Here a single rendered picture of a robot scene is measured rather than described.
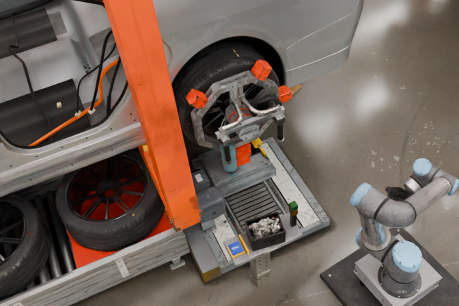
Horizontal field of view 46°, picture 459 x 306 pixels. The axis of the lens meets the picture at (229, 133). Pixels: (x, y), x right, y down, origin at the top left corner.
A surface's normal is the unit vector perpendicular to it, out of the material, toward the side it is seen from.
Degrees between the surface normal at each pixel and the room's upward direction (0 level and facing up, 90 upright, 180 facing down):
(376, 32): 0
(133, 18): 90
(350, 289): 0
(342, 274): 0
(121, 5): 90
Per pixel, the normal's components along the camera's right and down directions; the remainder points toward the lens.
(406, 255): -0.01, -0.62
